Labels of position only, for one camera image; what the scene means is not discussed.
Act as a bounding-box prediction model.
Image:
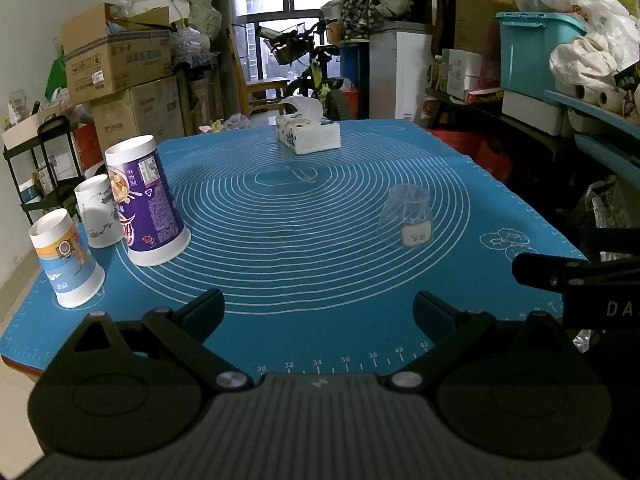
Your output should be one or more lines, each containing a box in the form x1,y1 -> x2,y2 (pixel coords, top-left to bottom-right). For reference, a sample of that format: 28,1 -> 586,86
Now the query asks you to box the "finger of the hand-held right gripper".
512,252 -> 601,292

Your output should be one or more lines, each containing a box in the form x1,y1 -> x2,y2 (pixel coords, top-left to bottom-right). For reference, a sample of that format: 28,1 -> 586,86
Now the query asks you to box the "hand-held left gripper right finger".
379,290 -> 572,391

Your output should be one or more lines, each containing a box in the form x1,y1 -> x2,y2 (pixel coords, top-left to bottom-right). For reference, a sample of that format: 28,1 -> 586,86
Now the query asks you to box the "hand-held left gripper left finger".
69,288 -> 252,394

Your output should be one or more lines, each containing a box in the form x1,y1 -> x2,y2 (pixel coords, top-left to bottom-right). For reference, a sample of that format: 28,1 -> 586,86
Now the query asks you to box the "clear plastic cup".
376,184 -> 434,249

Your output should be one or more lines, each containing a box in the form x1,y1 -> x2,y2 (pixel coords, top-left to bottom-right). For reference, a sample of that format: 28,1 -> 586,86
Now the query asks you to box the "large purple paper cup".
104,135 -> 191,267

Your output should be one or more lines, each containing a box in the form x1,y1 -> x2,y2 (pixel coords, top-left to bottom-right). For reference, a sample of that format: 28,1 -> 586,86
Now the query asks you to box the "white printed paper cup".
74,174 -> 124,249

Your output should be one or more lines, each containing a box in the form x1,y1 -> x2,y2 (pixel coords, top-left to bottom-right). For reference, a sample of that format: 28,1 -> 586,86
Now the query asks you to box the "blue and orange paper cup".
29,209 -> 106,309

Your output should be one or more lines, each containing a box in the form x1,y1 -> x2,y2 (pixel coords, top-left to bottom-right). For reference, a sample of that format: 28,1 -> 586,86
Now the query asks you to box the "crinkled clear plastic bag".
574,179 -> 640,233

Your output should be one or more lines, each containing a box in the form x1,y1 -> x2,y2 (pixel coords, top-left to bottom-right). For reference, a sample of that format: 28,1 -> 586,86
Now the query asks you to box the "blue silicone baking mat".
0,119 -> 588,376

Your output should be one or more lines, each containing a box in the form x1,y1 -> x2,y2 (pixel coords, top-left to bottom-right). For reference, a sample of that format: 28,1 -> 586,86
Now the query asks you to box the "red plastic bag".
429,127 -> 514,183

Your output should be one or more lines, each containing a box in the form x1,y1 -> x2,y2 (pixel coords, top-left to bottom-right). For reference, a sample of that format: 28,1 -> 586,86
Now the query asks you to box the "blue shelf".
544,89 -> 640,177

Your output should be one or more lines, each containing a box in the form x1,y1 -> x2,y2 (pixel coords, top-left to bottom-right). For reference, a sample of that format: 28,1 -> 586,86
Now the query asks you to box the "white foam box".
501,90 -> 564,136

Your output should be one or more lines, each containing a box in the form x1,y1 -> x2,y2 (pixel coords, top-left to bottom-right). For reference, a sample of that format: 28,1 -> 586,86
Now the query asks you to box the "toilet paper roll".
598,87 -> 627,111
570,83 -> 601,106

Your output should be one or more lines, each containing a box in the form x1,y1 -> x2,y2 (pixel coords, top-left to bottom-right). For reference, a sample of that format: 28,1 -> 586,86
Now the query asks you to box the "white patterned tissue box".
275,95 -> 342,155

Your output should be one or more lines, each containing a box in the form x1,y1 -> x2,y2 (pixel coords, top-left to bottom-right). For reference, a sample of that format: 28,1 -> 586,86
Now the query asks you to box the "large brown cardboard box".
90,76 -> 186,157

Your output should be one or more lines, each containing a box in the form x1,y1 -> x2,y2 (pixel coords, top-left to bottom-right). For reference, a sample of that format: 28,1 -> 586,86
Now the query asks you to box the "black trolley rack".
2,114 -> 84,227

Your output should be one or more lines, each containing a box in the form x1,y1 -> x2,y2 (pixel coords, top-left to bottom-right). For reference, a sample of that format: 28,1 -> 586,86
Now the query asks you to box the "white carton box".
442,48 -> 484,101

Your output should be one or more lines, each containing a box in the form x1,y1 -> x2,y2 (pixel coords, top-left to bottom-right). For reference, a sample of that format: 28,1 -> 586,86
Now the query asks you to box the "white cloth bundle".
548,34 -> 640,92

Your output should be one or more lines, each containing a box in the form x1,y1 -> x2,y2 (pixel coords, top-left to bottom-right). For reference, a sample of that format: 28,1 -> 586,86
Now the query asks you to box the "teal plastic storage bin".
494,11 -> 589,107

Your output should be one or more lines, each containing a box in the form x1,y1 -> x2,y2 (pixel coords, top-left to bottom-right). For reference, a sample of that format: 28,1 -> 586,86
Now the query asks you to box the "wooden chair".
227,24 -> 291,117

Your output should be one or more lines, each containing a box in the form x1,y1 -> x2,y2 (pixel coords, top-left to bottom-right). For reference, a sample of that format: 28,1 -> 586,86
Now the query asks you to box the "white cabinet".
368,21 -> 435,122

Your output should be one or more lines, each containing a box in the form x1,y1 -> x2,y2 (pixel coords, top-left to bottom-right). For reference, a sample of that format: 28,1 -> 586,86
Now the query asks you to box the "black and green bicycle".
259,18 -> 362,121

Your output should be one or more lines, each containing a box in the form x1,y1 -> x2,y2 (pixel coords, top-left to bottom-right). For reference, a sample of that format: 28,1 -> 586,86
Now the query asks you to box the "open brown cardboard box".
60,3 -> 174,106

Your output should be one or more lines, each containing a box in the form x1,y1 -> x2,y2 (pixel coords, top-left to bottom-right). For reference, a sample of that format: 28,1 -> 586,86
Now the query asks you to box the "green bag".
44,57 -> 69,102

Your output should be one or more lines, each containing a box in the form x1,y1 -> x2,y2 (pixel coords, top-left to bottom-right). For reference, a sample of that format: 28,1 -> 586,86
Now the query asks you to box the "tall brown cardboard box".
453,0 -> 521,57

